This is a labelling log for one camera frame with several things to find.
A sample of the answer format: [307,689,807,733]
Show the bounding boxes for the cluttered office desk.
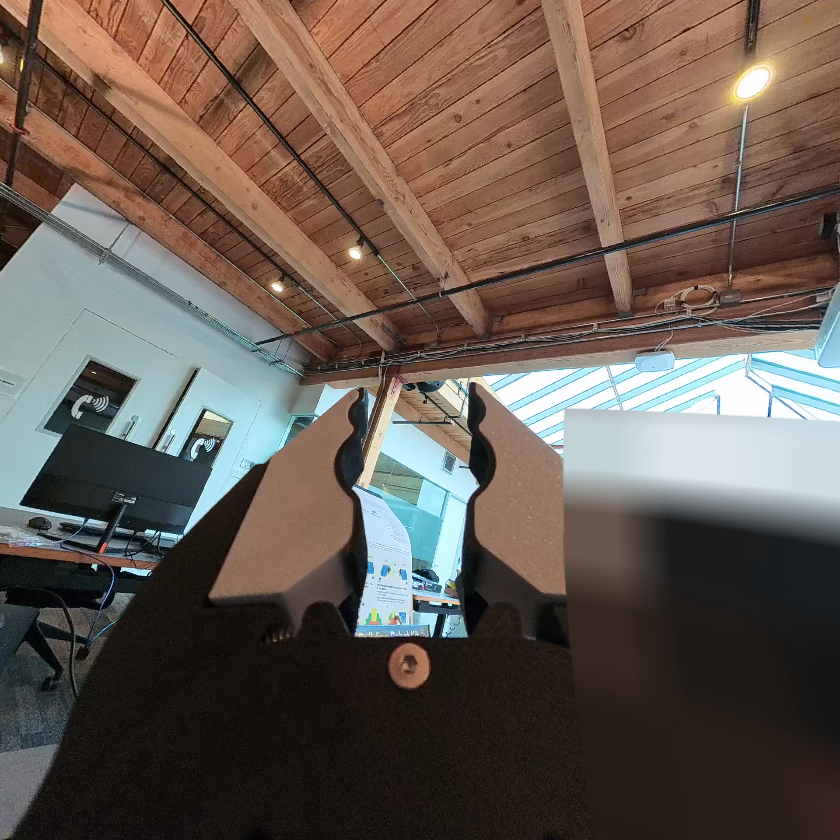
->
[410,567,463,637]

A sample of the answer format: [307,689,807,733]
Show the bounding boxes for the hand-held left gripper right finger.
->
[456,382,567,641]

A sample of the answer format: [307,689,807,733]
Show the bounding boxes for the wooden office desk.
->
[0,505,178,592]

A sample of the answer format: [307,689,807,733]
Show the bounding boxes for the round ceiling light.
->
[730,60,775,105]

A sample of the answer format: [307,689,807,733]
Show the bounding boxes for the white coiled cable bundle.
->
[659,283,723,312]

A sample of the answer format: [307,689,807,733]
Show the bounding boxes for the grey wire cable tray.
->
[0,180,304,378]

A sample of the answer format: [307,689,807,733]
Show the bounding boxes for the blue cable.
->
[62,518,119,657]

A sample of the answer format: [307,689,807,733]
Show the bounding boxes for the black hanging pipe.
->
[0,0,46,198]

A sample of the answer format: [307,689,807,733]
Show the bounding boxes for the white printed instruction sheet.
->
[354,486,414,627]

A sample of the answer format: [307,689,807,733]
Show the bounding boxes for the wooden post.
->
[357,367,403,490]

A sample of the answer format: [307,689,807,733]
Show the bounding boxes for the glass skylight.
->
[489,351,840,454]

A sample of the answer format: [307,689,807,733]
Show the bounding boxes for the black computer monitor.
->
[20,423,214,555]

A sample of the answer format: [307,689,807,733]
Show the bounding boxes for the black office chair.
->
[0,587,80,693]

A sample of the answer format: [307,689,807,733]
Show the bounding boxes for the long black ceiling pipe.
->
[255,185,840,347]

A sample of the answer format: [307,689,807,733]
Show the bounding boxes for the black lighting track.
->
[159,0,380,256]

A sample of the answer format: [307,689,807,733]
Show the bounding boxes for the white door with phone sign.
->
[154,367,263,470]
[36,308,181,454]

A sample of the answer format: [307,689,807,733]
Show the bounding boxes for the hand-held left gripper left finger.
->
[209,387,370,634]

